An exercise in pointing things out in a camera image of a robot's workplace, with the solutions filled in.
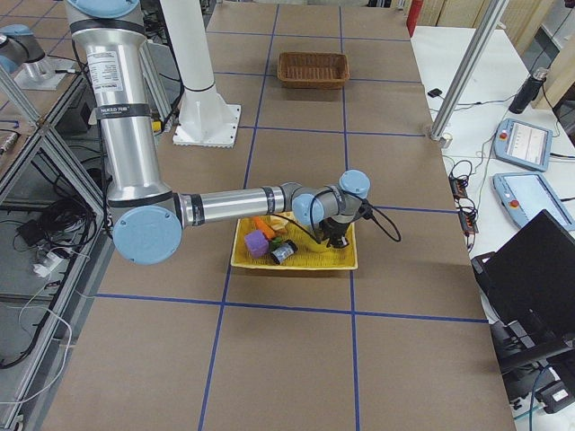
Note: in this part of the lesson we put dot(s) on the teach pendant tablet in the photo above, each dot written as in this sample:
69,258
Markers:
525,194
523,144

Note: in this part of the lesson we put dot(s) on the toy carrot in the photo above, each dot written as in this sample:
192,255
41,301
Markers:
265,229

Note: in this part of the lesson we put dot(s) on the toy croissant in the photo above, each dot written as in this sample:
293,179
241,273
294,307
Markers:
279,224

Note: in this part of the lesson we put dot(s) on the purple foam block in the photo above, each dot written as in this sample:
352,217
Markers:
256,243

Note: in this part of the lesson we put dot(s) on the aluminium frame post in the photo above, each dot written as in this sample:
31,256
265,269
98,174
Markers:
480,39

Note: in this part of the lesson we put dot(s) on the near teach pendant tablet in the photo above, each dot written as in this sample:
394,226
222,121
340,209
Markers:
525,194

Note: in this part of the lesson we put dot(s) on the small black-lidded jar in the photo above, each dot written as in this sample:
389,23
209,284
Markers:
283,251

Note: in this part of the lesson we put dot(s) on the white camera stand post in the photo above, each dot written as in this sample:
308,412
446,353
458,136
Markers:
205,118

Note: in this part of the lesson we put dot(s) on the far teach pendant tablet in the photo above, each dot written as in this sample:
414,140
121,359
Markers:
523,144

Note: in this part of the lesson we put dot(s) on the black bottle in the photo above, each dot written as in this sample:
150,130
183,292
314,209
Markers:
529,90

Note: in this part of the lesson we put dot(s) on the yellow plastic basket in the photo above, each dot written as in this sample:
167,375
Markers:
309,255

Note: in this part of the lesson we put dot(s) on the brown wicker basket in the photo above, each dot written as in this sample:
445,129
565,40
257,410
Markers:
313,70

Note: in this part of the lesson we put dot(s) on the small black usb device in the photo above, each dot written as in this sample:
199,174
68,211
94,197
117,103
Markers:
434,93

